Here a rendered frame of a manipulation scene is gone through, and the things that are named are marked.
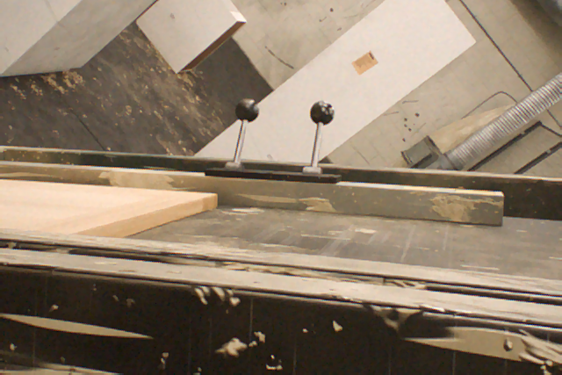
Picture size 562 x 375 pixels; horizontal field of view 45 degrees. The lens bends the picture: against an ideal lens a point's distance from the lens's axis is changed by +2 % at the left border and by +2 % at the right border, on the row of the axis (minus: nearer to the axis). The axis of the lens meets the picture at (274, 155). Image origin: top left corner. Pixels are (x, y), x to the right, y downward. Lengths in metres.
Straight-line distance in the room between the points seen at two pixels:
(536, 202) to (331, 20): 7.89
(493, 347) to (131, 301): 0.12
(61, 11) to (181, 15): 2.67
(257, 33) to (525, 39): 3.42
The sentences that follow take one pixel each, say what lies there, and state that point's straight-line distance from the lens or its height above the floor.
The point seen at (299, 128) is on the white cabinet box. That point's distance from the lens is 4.60.
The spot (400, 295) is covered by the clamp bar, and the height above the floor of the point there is 1.60.
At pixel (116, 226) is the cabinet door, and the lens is 0.69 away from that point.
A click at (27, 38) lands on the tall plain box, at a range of 3.50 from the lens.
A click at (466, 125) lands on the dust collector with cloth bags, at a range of 6.68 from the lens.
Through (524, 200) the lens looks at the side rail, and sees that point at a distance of 1.16.
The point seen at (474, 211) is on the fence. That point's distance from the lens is 0.92.
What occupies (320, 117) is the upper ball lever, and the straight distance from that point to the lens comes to 0.99.
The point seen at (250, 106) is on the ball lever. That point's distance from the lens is 1.02.
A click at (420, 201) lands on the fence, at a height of 1.55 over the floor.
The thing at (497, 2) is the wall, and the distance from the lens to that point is 9.02.
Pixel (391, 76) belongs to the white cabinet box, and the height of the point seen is 1.50.
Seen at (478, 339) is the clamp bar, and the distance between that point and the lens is 0.21.
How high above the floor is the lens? 1.65
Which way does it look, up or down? 14 degrees down
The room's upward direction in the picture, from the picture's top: 52 degrees clockwise
